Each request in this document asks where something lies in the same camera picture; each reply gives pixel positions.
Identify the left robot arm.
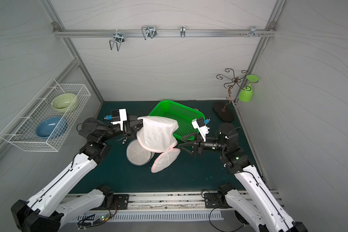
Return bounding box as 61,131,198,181
11,116,143,232

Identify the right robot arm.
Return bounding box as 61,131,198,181
179,118,307,232

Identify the green plastic basket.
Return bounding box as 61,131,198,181
149,100,205,141

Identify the bronze cup tree stand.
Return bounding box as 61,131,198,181
212,68,249,123

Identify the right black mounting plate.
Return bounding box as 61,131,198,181
203,192,231,209

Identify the black mounting plate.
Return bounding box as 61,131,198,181
203,192,231,209
100,194,129,210

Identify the green plastic wine glass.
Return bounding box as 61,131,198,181
238,74,259,102

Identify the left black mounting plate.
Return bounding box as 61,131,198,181
100,194,129,210

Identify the light green bowl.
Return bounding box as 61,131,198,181
51,93,78,114

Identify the blue bowl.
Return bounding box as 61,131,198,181
36,117,68,139

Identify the double prong metal hook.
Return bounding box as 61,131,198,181
109,31,125,51

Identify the looped metal hook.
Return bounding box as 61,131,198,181
141,26,157,40

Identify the small flat metal hook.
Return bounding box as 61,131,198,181
180,26,186,38

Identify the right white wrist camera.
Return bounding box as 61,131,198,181
191,118,210,142

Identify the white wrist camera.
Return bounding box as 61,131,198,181
191,118,210,142
104,109,128,131

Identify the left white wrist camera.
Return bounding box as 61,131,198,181
104,109,128,131

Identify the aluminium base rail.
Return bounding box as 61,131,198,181
61,190,285,214

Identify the white wire wall basket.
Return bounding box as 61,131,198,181
0,79,91,152

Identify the aluminium top rail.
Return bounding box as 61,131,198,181
54,24,277,39

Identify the white slotted cable duct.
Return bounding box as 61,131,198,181
69,211,224,224

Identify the left bundle of cables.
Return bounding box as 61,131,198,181
76,198,119,230

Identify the right metal rail hook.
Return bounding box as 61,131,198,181
240,26,265,38

